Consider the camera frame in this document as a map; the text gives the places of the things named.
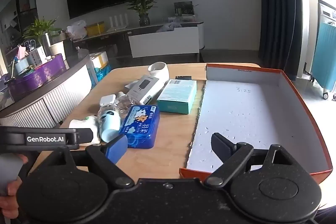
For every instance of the large white power adapter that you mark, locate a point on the large white power adapter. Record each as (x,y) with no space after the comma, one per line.
(84,123)

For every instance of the small clear bottle white cap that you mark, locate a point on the small clear bottle white cap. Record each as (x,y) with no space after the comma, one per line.
(125,103)

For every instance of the white foam sheet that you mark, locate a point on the white foam sheet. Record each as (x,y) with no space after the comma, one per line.
(249,114)

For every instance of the orange cardboard box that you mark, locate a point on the orange cardboard box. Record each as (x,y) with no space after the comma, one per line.
(241,73)

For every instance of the green potted plant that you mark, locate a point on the green potted plant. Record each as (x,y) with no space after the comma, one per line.
(39,30)

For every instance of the white tape roll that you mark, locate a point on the white tape roll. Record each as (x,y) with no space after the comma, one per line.
(21,66)

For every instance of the clear plastic box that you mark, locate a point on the clear plastic box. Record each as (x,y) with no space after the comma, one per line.
(183,18)

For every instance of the dark glass cabinet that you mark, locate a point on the dark glass cabinet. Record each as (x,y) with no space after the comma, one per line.
(23,9)

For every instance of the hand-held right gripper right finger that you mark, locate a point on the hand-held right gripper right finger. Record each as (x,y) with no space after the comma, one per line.
(223,146)

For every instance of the dark curtain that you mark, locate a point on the dark curtain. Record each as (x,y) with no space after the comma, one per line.
(278,17)

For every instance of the teal suitcase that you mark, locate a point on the teal suitcase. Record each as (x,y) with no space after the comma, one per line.
(324,56)

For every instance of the white pot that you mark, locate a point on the white pot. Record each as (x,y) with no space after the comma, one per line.
(57,50)

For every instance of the dark picture box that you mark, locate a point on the dark picture box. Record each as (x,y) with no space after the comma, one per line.
(183,9)

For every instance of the black charger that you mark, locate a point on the black charger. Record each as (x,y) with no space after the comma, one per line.
(183,77)

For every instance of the person's left hand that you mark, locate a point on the person's left hand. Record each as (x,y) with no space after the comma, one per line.
(10,200)

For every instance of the pale blue plastic bag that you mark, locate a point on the pale blue plastic bag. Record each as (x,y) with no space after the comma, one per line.
(168,27)

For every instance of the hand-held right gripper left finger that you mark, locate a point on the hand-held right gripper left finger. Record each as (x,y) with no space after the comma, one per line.
(115,149)

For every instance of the bamboo plant in glass vase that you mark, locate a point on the bamboo plant in glass vase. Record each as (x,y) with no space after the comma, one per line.
(141,6)

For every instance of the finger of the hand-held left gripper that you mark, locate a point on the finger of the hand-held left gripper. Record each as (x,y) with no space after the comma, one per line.
(84,135)

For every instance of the teal box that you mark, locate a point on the teal box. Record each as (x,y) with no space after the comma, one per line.
(176,95)

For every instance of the purple round tin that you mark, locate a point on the purple round tin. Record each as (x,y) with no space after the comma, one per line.
(34,79)

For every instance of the white television cabinet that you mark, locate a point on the white television cabinet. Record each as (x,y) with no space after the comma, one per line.
(162,43)

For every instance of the curved ribbed side table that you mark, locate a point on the curved ribbed side table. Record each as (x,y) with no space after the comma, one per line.
(52,103)

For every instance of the clear labelled plastic bottle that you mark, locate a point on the clear labelled plastic bottle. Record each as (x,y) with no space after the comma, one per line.
(109,121)

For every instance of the blue cartoon-print box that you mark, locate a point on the blue cartoon-print box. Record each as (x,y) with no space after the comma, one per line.
(141,127)

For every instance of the yellow white tissue package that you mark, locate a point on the yellow white tissue package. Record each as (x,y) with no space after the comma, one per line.
(98,59)

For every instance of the steel bottle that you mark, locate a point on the steel bottle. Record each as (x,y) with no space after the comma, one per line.
(47,43)

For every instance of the white carton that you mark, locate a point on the white carton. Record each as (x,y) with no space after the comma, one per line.
(38,56)

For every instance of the white router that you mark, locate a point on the white router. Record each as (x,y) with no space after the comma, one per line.
(118,21)

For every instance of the washing machine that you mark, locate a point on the washing machine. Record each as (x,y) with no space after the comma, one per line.
(326,13)

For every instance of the white plug-in vaporizer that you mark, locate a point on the white plug-in vaporizer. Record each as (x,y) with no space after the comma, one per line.
(158,72)

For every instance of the small white charger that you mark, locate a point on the small white charger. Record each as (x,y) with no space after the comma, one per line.
(107,100)

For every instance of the grey charger-print box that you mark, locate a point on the grey charger-print box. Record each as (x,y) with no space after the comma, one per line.
(145,85)

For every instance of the yellow box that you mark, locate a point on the yellow box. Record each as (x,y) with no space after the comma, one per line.
(95,28)

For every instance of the white plastic bag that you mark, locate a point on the white plastic bag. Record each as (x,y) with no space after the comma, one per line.
(76,30)

